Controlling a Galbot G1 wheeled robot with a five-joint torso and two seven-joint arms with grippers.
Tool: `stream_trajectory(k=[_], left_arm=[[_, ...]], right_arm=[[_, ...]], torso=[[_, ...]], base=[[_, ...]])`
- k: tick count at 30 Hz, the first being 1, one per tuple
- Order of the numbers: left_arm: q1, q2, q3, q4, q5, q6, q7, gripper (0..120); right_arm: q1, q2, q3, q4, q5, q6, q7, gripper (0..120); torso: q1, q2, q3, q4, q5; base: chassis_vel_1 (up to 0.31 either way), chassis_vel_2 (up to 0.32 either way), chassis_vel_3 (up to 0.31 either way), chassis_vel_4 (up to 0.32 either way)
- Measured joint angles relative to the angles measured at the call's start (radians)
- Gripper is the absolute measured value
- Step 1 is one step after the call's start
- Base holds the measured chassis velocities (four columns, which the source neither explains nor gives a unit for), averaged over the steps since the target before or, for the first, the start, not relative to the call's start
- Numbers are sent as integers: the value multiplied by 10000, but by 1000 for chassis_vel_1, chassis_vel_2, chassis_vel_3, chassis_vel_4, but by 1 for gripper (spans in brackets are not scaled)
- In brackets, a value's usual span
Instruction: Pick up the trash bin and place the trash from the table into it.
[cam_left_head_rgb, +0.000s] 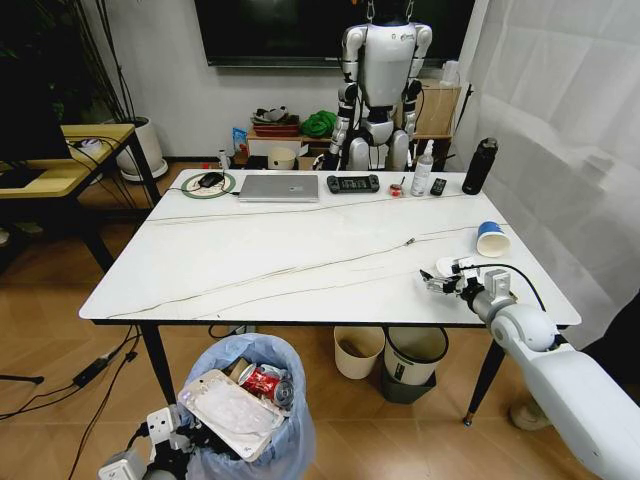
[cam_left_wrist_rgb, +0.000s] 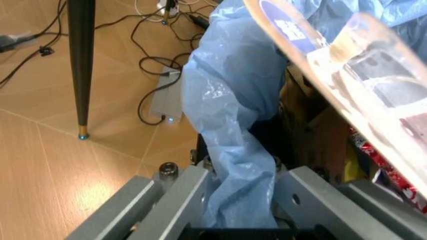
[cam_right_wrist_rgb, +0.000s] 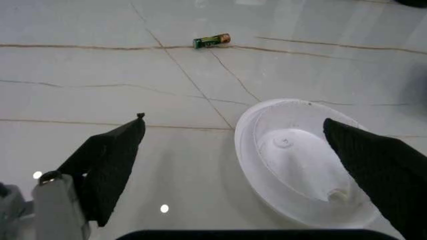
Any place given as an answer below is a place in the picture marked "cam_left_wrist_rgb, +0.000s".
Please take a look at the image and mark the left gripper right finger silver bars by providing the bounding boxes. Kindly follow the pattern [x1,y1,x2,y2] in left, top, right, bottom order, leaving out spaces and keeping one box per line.
[273,166,427,240]

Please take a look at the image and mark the yellow wrapper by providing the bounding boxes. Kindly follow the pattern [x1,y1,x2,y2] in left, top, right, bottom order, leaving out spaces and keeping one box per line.
[342,147,369,183]

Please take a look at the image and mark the grey cable connector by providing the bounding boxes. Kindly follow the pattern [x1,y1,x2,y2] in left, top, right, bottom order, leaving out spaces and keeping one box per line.
[0,31,39,53]

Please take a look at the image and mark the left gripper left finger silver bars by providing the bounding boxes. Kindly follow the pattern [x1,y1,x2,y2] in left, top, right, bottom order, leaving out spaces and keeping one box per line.
[64,134,217,240]

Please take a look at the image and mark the clear plastic blister pack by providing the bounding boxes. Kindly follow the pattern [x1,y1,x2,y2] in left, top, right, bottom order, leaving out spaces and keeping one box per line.
[242,0,427,219]

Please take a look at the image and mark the black cable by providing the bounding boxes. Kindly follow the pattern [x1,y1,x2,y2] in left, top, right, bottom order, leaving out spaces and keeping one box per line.
[0,0,70,89]
[137,82,175,126]
[130,13,201,76]

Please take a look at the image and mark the grey power box blue light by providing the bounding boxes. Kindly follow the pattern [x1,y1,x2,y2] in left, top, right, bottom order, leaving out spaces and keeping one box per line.
[148,65,185,125]

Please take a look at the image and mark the black table leg gold tip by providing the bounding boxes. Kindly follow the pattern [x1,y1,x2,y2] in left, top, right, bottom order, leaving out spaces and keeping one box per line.
[161,0,177,26]
[66,0,98,141]

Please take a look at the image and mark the blue plastic bin liner bag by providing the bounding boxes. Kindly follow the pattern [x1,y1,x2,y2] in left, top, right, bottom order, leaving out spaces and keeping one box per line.
[180,0,427,230]

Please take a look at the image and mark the red and white wrapper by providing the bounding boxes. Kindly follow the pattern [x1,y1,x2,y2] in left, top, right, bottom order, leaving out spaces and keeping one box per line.
[348,126,427,216]

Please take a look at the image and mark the brown cardboard piece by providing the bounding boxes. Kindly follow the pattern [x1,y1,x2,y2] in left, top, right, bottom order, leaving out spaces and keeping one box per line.
[278,66,352,181]

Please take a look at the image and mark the black plug adapter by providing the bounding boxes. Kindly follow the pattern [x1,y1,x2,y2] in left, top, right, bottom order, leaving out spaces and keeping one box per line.
[187,13,211,28]

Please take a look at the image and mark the small black cable clip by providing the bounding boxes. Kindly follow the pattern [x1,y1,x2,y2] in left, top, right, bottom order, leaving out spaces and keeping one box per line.
[38,45,56,57]

